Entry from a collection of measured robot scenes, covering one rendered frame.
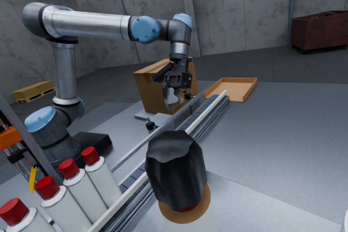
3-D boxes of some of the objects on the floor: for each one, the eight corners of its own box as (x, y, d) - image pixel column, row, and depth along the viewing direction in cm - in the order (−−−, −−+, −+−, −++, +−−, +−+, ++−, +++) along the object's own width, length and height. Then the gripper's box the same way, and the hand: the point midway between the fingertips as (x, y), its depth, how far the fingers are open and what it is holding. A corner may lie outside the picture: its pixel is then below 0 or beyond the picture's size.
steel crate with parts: (336, 40, 455) (342, 8, 423) (353, 51, 360) (362, 10, 328) (289, 46, 507) (290, 17, 475) (293, 56, 412) (295, 21, 380)
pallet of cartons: (47, 89, 713) (43, 81, 696) (58, 89, 671) (53, 80, 655) (15, 102, 623) (9, 92, 606) (25, 103, 581) (18, 92, 564)
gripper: (182, 53, 58) (175, 114, 58) (196, 59, 65) (189, 113, 65) (163, 54, 63) (157, 110, 64) (178, 60, 70) (172, 111, 71)
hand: (168, 107), depth 66 cm, fingers closed
